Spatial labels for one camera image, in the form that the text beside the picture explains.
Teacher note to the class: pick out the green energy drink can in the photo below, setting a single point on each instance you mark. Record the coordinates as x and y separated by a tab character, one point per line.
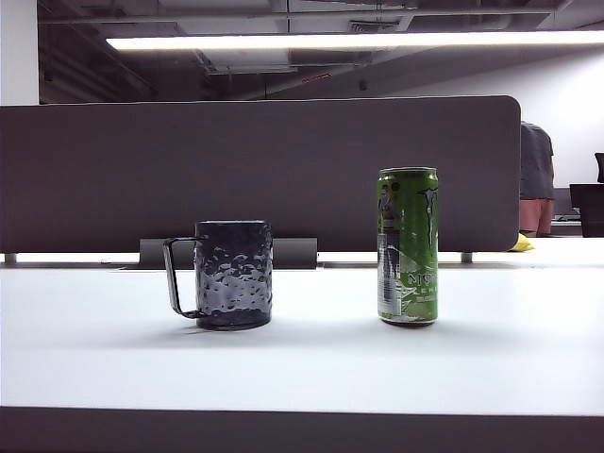
415	245

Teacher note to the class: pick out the dark translucent textured mug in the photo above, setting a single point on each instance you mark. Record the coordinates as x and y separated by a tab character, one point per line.
233	273

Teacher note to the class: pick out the red ceiling sign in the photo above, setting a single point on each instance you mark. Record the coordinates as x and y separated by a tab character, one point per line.
315	78

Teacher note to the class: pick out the grey divider support foot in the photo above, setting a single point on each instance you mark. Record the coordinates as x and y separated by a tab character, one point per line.
11	258
466	257

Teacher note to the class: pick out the grey desk divider panel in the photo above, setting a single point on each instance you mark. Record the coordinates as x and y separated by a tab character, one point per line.
141	165

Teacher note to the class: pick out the long ceiling light strip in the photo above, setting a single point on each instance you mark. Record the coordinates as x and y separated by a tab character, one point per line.
283	41

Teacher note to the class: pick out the ceiling air vent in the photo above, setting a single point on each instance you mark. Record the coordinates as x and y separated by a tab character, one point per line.
375	25

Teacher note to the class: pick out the small yellow object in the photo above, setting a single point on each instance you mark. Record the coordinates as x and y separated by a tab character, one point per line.
525	243

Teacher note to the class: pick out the person in grey shirt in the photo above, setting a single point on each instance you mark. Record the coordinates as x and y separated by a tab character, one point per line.
535	165

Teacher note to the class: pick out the black desk furniture block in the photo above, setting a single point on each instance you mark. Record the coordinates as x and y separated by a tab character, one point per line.
590	207

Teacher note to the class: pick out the black chair headrest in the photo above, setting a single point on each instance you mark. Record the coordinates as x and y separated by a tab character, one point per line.
600	167

